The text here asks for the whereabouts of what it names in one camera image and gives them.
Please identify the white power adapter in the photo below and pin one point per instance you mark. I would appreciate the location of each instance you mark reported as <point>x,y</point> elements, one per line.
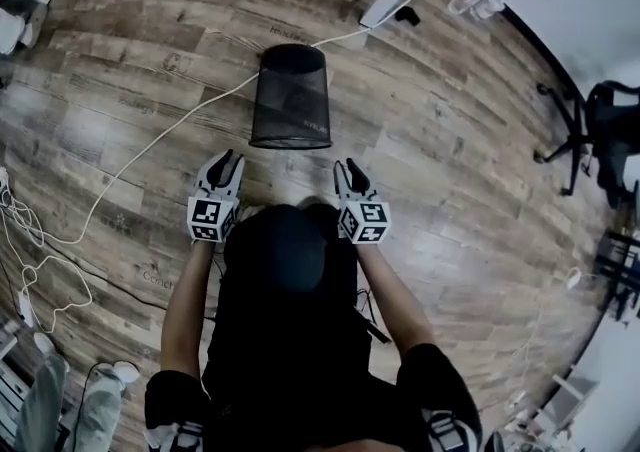
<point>25,307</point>

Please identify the black office chair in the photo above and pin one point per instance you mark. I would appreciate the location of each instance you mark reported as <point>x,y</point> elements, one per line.
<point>610,135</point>

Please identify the white slatted rack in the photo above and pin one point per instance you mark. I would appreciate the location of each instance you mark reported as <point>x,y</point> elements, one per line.
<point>10,390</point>

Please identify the small black object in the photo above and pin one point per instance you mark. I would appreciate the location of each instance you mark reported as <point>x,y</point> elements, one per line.
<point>407,15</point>

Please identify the white plastic bottles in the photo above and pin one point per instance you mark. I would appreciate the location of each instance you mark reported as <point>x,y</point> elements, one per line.
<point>475,0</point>

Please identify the round white appliance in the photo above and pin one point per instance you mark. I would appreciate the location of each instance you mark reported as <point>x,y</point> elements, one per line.
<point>12,32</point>

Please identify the black mesh wastebasket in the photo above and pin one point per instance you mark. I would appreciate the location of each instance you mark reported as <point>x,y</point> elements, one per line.
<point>290,95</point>

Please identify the person's left forearm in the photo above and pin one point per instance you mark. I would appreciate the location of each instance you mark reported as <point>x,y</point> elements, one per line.
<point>187,310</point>

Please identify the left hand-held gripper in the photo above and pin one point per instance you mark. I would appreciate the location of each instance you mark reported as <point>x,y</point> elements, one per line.
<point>205,215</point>

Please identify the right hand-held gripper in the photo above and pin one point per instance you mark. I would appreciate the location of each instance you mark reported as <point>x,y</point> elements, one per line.
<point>365,220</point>

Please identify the small white device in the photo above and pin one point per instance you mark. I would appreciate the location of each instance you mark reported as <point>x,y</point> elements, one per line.
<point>575,279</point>

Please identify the white low furniture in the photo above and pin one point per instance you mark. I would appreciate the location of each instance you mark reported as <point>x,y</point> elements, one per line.
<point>570,402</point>

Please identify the person's black clothing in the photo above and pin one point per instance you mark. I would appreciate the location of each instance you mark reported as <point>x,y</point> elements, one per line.
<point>290,340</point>

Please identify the black metal rack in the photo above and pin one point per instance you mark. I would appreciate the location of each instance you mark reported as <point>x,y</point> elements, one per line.
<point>622,270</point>

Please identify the person's right forearm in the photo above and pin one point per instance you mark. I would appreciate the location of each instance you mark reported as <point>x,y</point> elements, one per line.
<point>387,300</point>

